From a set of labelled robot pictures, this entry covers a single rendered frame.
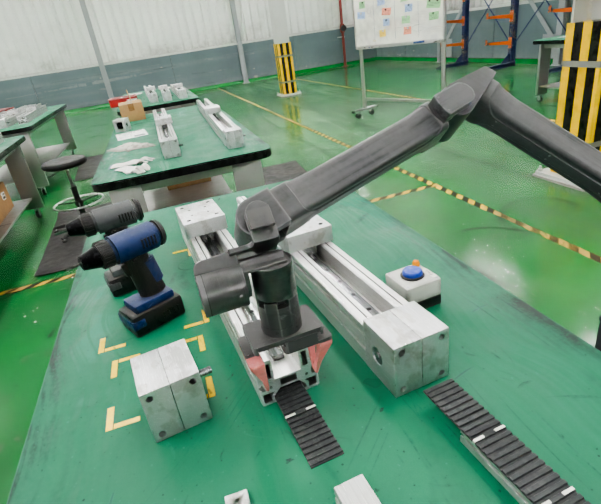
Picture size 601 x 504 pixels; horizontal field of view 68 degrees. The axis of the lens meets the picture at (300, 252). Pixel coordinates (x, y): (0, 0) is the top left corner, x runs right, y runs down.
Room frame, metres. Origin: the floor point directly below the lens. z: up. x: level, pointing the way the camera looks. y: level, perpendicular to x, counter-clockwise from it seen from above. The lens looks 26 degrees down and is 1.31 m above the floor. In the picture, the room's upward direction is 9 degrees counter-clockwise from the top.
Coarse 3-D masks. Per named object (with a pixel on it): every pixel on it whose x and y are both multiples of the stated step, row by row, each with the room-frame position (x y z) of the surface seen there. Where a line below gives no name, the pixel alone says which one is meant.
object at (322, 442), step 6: (330, 432) 0.47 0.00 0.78; (318, 438) 0.46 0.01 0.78; (324, 438) 0.46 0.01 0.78; (330, 438) 0.46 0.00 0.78; (306, 444) 0.45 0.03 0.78; (312, 444) 0.45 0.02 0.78; (318, 444) 0.45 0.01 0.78; (324, 444) 0.45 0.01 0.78; (330, 444) 0.45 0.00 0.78; (306, 450) 0.44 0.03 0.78; (312, 450) 0.44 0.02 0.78; (318, 450) 0.44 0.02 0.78
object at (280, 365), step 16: (192, 240) 1.07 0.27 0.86; (224, 240) 1.04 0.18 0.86; (192, 256) 1.13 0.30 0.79; (208, 256) 0.96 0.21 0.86; (256, 304) 0.78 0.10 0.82; (224, 320) 0.77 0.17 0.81; (240, 320) 0.67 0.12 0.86; (240, 336) 0.62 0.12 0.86; (240, 352) 0.65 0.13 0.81; (272, 352) 0.60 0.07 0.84; (304, 352) 0.58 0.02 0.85; (272, 368) 0.58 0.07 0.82; (288, 368) 0.57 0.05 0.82; (304, 368) 0.57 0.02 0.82; (256, 384) 0.56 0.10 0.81; (272, 384) 0.55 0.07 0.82; (304, 384) 0.57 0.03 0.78; (272, 400) 0.55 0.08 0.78
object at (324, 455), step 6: (336, 444) 0.45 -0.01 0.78; (324, 450) 0.44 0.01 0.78; (330, 450) 0.44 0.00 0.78; (336, 450) 0.44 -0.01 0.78; (342, 450) 0.43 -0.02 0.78; (306, 456) 0.44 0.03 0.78; (312, 456) 0.43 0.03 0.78; (318, 456) 0.43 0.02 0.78; (324, 456) 0.43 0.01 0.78; (330, 456) 0.43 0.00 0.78; (336, 456) 0.43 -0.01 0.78; (312, 462) 0.42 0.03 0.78; (318, 462) 0.42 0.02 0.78; (324, 462) 0.42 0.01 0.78; (312, 468) 0.42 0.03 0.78
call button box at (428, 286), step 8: (392, 272) 0.80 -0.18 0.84; (400, 272) 0.79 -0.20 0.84; (424, 272) 0.78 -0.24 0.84; (432, 272) 0.77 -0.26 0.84; (392, 280) 0.77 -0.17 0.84; (400, 280) 0.76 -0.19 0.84; (408, 280) 0.76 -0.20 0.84; (416, 280) 0.75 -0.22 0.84; (424, 280) 0.75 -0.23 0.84; (432, 280) 0.75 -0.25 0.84; (440, 280) 0.75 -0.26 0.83; (392, 288) 0.77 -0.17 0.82; (400, 288) 0.75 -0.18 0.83; (408, 288) 0.73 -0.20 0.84; (416, 288) 0.73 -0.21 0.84; (424, 288) 0.74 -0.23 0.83; (432, 288) 0.74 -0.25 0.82; (440, 288) 0.75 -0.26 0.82; (408, 296) 0.73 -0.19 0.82; (416, 296) 0.73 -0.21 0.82; (424, 296) 0.74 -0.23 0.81; (432, 296) 0.74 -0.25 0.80; (440, 296) 0.75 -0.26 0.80; (424, 304) 0.74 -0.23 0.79; (432, 304) 0.74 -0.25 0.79
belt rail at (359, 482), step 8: (352, 480) 0.37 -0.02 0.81; (360, 480) 0.37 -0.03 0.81; (336, 488) 0.36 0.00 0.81; (344, 488) 0.36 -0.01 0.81; (352, 488) 0.36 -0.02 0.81; (360, 488) 0.36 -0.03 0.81; (368, 488) 0.35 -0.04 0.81; (336, 496) 0.36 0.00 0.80; (344, 496) 0.35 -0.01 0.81; (352, 496) 0.35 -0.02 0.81; (360, 496) 0.35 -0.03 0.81; (368, 496) 0.34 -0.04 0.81; (376, 496) 0.34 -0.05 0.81
